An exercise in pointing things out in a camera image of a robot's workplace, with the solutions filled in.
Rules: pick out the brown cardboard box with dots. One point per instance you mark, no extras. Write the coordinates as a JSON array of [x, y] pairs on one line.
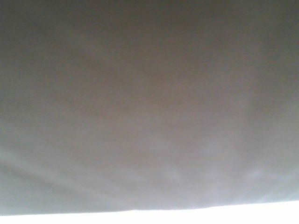
[[113, 105]]

